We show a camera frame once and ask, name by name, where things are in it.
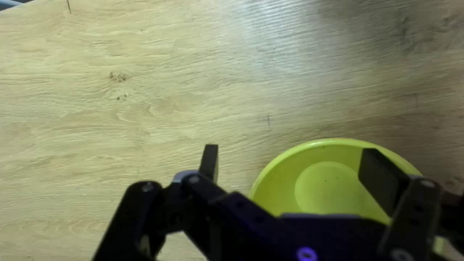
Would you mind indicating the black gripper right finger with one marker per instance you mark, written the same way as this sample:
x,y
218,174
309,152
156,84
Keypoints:
x,y
411,211

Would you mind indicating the grey blue object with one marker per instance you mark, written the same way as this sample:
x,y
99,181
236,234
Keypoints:
x,y
9,2

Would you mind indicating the lime green plastic bowl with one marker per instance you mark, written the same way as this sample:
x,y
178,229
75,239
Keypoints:
x,y
291,178

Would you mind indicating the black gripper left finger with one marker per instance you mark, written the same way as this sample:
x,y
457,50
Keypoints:
x,y
146,217

